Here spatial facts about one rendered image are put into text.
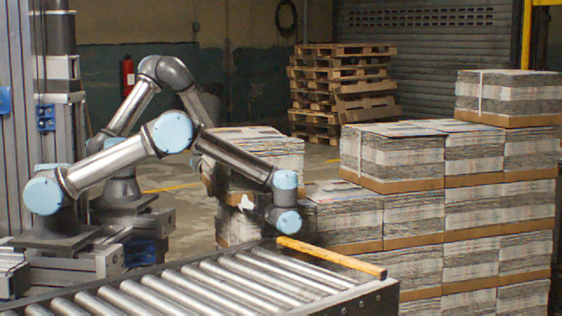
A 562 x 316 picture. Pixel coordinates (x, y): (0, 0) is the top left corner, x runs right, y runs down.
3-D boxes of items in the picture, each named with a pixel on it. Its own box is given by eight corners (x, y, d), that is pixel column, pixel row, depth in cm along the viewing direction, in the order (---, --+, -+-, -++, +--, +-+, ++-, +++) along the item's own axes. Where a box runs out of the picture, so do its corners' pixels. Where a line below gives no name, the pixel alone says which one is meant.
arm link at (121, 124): (92, 160, 270) (166, 49, 287) (74, 154, 281) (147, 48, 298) (114, 176, 278) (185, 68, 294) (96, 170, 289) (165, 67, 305)
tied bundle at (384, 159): (337, 177, 308) (338, 125, 304) (395, 172, 319) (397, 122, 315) (381, 196, 273) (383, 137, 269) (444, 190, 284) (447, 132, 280)
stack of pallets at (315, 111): (345, 131, 1056) (346, 43, 1033) (397, 137, 991) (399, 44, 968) (284, 140, 963) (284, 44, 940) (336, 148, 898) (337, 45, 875)
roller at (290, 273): (243, 262, 218) (243, 247, 217) (356, 306, 184) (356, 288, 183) (231, 266, 215) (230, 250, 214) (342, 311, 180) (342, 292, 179)
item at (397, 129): (342, 126, 302) (342, 124, 301) (399, 123, 312) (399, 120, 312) (386, 138, 268) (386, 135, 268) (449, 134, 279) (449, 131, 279)
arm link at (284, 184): (270, 168, 226) (270, 200, 228) (274, 174, 215) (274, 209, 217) (294, 167, 227) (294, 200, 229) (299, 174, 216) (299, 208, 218)
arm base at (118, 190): (95, 201, 269) (94, 176, 267) (112, 193, 283) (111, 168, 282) (132, 204, 266) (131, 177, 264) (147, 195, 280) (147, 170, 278)
